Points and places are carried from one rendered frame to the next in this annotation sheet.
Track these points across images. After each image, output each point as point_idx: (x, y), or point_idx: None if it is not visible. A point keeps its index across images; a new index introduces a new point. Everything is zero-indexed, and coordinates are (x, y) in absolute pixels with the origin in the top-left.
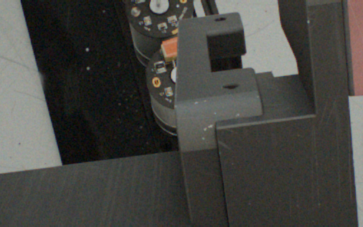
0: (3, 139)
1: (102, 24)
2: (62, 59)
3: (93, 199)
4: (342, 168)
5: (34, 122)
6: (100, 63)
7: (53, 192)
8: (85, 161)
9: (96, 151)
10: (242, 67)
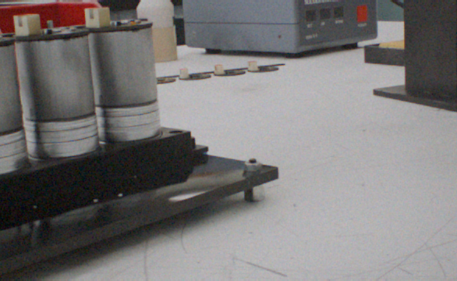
0: (257, 240)
1: (54, 204)
2: (121, 205)
3: None
4: None
5: (214, 233)
6: (108, 193)
7: None
8: (231, 173)
9: (214, 172)
10: None
